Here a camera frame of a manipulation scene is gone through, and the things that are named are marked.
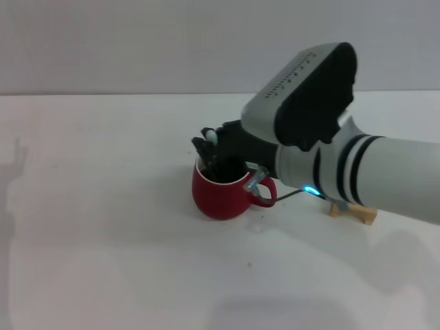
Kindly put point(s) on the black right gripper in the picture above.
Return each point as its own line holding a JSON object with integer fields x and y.
{"x": 247, "y": 148}

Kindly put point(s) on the red ceramic coffee cup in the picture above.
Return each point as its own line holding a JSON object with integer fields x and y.
{"x": 220, "y": 201}

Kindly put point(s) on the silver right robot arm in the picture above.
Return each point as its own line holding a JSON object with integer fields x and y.
{"x": 361, "y": 165}

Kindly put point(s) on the light wooden spoon rest block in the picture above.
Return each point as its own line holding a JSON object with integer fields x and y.
{"x": 361, "y": 213}

